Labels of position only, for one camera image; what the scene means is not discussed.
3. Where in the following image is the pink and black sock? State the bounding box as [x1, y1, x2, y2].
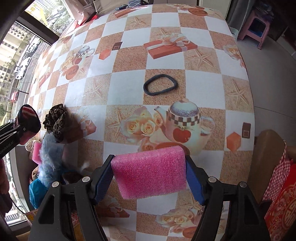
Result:
[14, 104, 41, 145]

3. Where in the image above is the pink sponge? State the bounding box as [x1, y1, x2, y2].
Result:
[32, 142, 42, 165]
[111, 146, 187, 199]

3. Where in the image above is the beige cloth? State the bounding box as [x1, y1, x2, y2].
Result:
[32, 166, 39, 181]

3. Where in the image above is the blue cloth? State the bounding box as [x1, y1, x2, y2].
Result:
[29, 178, 48, 209]

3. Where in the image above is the person's left hand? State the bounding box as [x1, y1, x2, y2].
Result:
[0, 159, 12, 217]

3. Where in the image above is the polka dot white scrunchie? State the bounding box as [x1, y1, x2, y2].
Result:
[25, 140, 37, 153]

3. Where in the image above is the leopard print scrunchie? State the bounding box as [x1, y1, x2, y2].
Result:
[43, 103, 68, 142]

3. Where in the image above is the white fluffy plush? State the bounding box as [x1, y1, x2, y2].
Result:
[38, 133, 91, 188]

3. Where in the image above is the wooden chair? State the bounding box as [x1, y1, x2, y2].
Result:
[247, 130, 295, 203]

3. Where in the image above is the red checkered cloth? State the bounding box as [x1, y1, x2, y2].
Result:
[262, 141, 291, 202]

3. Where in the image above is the pink patterned carton box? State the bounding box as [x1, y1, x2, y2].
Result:
[25, 209, 38, 226]

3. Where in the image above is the red embroidered cushion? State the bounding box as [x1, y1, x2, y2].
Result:
[264, 164, 296, 240]

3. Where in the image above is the checkered patterned tablecloth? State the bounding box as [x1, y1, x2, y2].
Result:
[29, 4, 268, 240]

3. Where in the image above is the pink plastic basin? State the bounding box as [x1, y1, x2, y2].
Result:
[63, 0, 96, 25]

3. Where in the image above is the plaid clothing on chair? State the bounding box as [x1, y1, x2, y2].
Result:
[115, 0, 149, 11]

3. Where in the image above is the pink plastic stool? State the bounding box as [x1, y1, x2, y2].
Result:
[238, 10, 271, 49]

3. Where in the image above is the black hair tie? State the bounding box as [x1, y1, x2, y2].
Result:
[142, 74, 179, 96]

